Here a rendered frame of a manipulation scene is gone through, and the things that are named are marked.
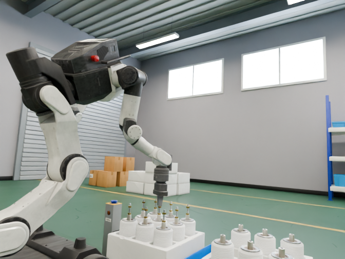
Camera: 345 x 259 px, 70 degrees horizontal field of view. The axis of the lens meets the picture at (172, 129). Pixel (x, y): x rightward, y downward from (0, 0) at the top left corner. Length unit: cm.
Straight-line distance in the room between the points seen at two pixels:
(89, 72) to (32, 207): 63
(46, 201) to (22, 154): 512
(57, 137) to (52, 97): 18
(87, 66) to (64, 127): 30
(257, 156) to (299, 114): 136
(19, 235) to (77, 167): 33
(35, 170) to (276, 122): 569
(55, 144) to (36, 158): 520
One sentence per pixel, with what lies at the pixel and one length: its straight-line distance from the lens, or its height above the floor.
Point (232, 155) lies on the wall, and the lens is 660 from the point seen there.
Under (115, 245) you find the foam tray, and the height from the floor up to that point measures 13.
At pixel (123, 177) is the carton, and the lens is 534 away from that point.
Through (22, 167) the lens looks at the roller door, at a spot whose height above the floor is 28.
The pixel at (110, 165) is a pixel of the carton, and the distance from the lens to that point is 522.
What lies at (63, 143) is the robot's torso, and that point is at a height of 64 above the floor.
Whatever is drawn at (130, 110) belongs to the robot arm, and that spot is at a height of 83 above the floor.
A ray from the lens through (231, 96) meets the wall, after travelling 685.
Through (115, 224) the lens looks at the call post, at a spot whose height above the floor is 19.
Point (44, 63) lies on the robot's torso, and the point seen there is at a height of 97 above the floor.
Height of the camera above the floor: 59
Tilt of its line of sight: 7 degrees up
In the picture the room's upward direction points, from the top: 3 degrees clockwise
